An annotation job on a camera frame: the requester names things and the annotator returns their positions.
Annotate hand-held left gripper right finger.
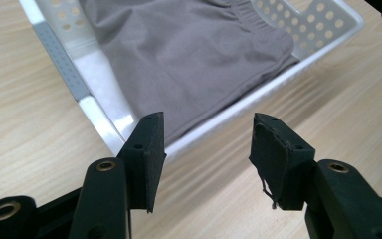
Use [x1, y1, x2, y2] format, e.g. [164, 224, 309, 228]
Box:
[249, 112, 382, 239]

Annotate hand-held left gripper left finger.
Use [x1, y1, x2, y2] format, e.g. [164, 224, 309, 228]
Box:
[68, 111, 167, 239]

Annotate white perforated plastic basket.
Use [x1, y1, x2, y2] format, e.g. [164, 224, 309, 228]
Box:
[17, 0, 366, 164]

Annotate grey pants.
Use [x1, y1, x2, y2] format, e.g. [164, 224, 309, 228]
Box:
[77, 0, 301, 147]

